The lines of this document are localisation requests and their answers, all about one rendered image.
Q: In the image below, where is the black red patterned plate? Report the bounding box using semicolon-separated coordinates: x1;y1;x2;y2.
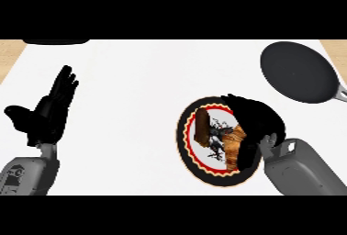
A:
175;96;264;188

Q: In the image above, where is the black rounded appliance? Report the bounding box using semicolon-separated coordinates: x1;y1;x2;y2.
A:
22;39;91;46

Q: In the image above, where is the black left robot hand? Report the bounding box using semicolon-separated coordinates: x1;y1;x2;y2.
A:
3;64;79;148

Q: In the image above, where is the dark grey frying pan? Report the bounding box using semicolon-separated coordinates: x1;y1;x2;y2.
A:
258;40;347;105

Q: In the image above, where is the brown croissant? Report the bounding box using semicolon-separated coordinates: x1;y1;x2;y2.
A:
193;107;248;171

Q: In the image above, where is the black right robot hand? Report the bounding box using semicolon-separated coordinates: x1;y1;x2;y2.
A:
220;93;288;172

